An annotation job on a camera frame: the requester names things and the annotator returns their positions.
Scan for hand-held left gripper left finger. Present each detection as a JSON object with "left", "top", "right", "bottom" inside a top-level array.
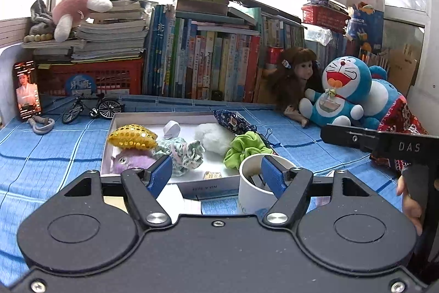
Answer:
[{"left": 63, "top": 155, "right": 173, "bottom": 229}]

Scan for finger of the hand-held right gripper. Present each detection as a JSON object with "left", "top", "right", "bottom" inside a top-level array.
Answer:
[{"left": 320, "top": 124, "right": 379, "bottom": 153}]

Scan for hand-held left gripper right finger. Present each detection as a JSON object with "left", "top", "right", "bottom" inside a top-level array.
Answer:
[{"left": 261, "top": 155, "right": 374, "bottom": 229}]

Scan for purple plush toy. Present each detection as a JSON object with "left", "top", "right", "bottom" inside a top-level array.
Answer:
[{"left": 110, "top": 149, "right": 160, "bottom": 174}]

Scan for red printed cloth bag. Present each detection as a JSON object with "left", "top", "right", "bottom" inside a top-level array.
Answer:
[{"left": 370, "top": 97, "right": 429, "bottom": 173}]

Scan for lime green scrunchie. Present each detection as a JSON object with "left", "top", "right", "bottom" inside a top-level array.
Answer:
[{"left": 224, "top": 132, "right": 275, "bottom": 171}]

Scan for small white plastic object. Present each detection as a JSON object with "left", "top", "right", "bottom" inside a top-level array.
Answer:
[{"left": 163, "top": 120, "right": 181, "bottom": 140}]

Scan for gold sequin pouch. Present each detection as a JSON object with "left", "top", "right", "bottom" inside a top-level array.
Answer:
[{"left": 107, "top": 124, "right": 158, "bottom": 151}]

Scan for white cardboard box tray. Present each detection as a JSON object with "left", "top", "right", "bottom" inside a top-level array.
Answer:
[{"left": 100, "top": 112, "right": 280, "bottom": 201}]

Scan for dark blue printed pouch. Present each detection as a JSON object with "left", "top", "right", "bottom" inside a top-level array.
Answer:
[{"left": 212, "top": 109, "right": 257, "bottom": 135}]

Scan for person's right hand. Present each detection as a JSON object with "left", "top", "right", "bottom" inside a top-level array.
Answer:
[{"left": 396, "top": 174, "right": 424, "bottom": 236}]

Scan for white paper cup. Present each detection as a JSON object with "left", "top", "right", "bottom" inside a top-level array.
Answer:
[{"left": 238, "top": 154, "right": 297, "bottom": 215}]

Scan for white paper card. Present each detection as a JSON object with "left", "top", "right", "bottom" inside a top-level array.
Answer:
[{"left": 156, "top": 184, "right": 203, "bottom": 214}]

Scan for green checked scrunchie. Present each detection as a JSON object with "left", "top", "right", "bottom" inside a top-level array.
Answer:
[{"left": 154, "top": 138, "right": 205, "bottom": 177}]

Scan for single black binder clip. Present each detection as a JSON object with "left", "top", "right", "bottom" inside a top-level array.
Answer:
[{"left": 255, "top": 129, "right": 280, "bottom": 147}]

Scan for large blue white plush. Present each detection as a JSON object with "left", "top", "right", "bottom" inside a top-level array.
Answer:
[{"left": 364, "top": 65, "right": 409, "bottom": 130}]

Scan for blue robot cat plush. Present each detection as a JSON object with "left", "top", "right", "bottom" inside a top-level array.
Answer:
[{"left": 299, "top": 55, "right": 373, "bottom": 127}]

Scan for white fluffy plush ball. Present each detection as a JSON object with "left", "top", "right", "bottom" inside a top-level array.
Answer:
[{"left": 194, "top": 123, "right": 235, "bottom": 154}]

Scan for brown cardboard box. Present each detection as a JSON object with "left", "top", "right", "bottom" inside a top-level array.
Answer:
[{"left": 386, "top": 44, "right": 419, "bottom": 98}]

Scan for brown haired doll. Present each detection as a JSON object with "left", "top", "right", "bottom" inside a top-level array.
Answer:
[{"left": 266, "top": 46, "right": 321, "bottom": 128}]

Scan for black toy bicycle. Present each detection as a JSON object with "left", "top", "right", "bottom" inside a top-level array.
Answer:
[{"left": 62, "top": 93, "right": 126, "bottom": 125}]

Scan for clear plastic bag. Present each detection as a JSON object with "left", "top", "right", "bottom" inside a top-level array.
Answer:
[{"left": 303, "top": 27, "right": 333, "bottom": 46}]

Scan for red cylindrical can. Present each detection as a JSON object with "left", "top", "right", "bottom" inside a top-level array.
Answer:
[{"left": 268, "top": 46, "right": 285, "bottom": 69}]

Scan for large red plastic basket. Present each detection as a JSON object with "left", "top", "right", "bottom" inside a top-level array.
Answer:
[{"left": 36, "top": 58, "right": 145, "bottom": 98}]

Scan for blue checked cloth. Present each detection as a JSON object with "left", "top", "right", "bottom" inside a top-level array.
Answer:
[{"left": 0, "top": 94, "right": 415, "bottom": 283}]

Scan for blue printed carton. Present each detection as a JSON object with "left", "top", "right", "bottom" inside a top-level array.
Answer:
[{"left": 346, "top": 0, "right": 385, "bottom": 53}]

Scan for row of upright books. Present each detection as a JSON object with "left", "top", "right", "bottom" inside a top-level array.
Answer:
[{"left": 142, "top": 4, "right": 361, "bottom": 105}]

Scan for round blue sign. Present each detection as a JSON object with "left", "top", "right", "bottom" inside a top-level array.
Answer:
[{"left": 65, "top": 74, "right": 97, "bottom": 97}]

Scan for small red plastic basket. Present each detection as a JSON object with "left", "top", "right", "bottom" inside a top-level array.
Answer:
[{"left": 302, "top": 3, "right": 351, "bottom": 34}]

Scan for grey carabiner clip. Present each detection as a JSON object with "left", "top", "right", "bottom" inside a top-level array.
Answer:
[{"left": 27, "top": 116, "right": 55, "bottom": 135}]

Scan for stack of worn grey books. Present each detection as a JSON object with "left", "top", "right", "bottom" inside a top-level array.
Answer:
[{"left": 22, "top": 0, "right": 151, "bottom": 62}]

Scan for smartphone with lit screen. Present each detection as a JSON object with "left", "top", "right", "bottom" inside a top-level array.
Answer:
[{"left": 13, "top": 60, "right": 43, "bottom": 122}]

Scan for pile of flat books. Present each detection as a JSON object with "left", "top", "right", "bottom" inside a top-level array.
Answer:
[{"left": 176, "top": 8, "right": 263, "bottom": 36}]

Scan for pink plush rabbit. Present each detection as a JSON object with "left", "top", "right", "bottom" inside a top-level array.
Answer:
[{"left": 51, "top": 0, "right": 114, "bottom": 43}]

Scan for grey plush toy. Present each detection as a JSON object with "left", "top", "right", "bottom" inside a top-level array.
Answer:
[{"left": 27, "top": 0, "right": 55, "bottom": 40}]

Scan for beige bead bracelet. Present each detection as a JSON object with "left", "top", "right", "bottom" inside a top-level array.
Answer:
[{"left": 23, "top": 33, "right": 55, "bottom": 43}]

